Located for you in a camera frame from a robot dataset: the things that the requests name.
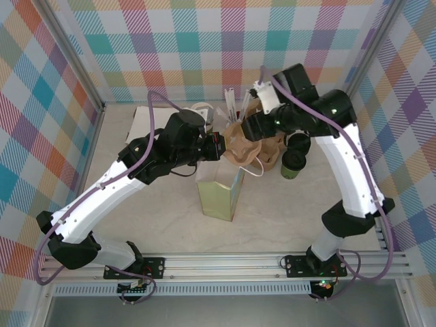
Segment aluminium front rail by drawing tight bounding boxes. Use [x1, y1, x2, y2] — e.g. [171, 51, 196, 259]
[37, 251, 414, 282]

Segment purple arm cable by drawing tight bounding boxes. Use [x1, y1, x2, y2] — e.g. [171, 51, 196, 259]
[259, 65, 396, 302]
[33, 90, 185, 305]

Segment black cup lid stack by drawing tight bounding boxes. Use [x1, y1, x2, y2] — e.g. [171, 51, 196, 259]
[285, 131, 312, 155]

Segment aluminium frame post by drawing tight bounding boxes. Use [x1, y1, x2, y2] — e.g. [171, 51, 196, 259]
[340, 0, 405, 106]
[40, 0, 107, 113]

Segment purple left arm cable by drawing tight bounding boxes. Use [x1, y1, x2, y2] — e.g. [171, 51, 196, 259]
[33, 90, 185, 305]

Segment slotted grey cable duct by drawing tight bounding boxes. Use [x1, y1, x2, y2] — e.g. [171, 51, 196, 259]
[54, 284, 313, 296]

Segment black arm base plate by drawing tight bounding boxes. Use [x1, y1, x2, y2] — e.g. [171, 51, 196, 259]
[104, 257, 167, 281]
[284, 254, 347, 279]

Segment black plastic cup lid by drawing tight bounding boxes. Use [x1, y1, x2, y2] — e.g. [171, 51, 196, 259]
[281, 149, 307, 170]

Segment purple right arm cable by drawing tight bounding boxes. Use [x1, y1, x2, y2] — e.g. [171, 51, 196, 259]
[259, 65, 396, 302]

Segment white paper napkin stack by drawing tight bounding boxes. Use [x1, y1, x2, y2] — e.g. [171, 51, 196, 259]
[127, 105, 185, 144]

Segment green white paper bag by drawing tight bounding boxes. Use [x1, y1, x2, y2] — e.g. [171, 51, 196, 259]
[194, 155, 266, 222]

